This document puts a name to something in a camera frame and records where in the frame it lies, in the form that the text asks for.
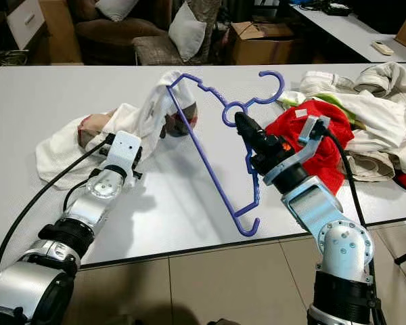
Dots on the white drawer unit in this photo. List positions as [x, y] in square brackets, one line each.
[25, 22]

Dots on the white T-shirt with peach print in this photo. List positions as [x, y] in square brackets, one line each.
[68, 145]

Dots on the yellow green garment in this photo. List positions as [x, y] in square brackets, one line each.
[331, 100]

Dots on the black power strip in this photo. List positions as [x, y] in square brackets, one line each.
[337, 9]

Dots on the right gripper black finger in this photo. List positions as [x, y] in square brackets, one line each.
[247, 134]
[260, 129]

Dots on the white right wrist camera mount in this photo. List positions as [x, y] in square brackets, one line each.
[314, 130]

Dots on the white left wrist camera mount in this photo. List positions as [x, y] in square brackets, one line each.
[124, 152]

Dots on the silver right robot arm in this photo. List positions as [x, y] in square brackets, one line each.
[318, 210]

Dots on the cream stitched shorts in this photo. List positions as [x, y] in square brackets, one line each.
[375, 166]

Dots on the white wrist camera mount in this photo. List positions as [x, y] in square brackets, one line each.
[314, 130]
[124, 152]

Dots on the red garment with white label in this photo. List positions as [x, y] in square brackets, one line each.
[304, 132]

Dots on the tan wooden cabinet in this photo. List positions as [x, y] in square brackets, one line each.
[57, 37]

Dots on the purple plastic hanger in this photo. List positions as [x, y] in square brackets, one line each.
[208, 162]

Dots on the white cushion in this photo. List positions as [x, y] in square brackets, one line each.
[116, 9]
[187, 32]

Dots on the brown cardboard box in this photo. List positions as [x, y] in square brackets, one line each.
[262, 49]

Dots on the brown armchair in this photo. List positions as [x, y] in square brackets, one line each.
[105, 37]

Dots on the grey patterned armchair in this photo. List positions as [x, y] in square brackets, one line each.
[154, 51]

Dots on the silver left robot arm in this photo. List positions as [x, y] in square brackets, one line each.
[105, 193]

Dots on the white remote control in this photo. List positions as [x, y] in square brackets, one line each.
[383, 48]

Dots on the cream folded trousers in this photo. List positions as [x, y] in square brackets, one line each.
[392, 78]

